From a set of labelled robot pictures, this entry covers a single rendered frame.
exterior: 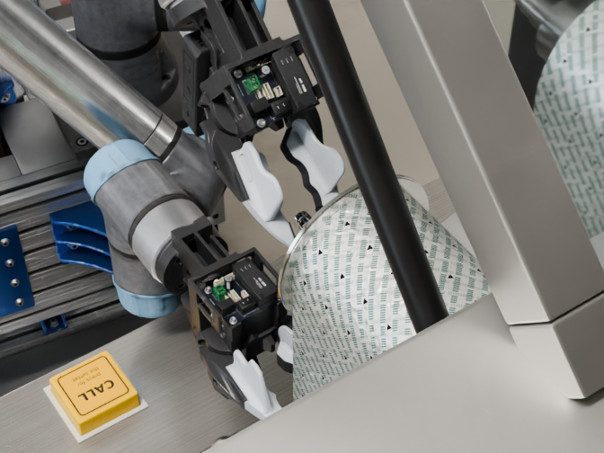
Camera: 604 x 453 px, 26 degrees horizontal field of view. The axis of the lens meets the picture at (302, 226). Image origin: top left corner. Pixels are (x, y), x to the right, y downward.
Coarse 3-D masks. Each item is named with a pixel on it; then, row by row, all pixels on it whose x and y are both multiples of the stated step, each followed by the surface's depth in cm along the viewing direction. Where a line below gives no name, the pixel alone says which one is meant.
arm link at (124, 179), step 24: (120, 144) 129; (96, 168) 128; (120, 168) 127; (144, 168) 127; (96, 192) 128; (120, 192) 126; (144, 192) 125; (168, 192) 125; (120, 216) 125; (144, 216) 123; (120, 240) 129
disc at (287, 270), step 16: (400, 176) 103; (352, 192) 100; (416, 192) 105; (336, 208) 100; (320, 224) 100; (304, 240) 101; (288, 256) 101; (288, 272) 102; (288, 288) 103; (288, 304) 105
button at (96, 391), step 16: (80, 368) 138; (96, 368) 138; (112, 368) 138; (64, 384) 137; (80, 384) 137; (96, 384) 137; (112, 384) 137; (128, 384) 137; (64, 400) 136; (80, 400) 135; (96, 400) 135; (112, 400) 135; (128, 400) 136; (80, 416) 134; (96, 416) 134; (112, 416) 136; (80, 432) 135
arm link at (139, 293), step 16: (112, 256) 133; (128, 256) 131; (128, 272) 133; (144, 272) 132; (128, 288) 135; (144, 288) 134; (160, 288) 134; (128, 304) 137; (144, 304) 136; (160, 304) 136; (176, 304) 138
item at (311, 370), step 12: (300, 336) 107; (300, 348) 108; (312, 348) 106; (300, 360) 109; (312, 360) 107; (324, 360) 104; (300, 372) 110; (312, 372) 108; (324, 372) 105; (336, 372) 103; (300, 384) 111; (312, 384) 109; (324, 384) 106; (300, 396) 113
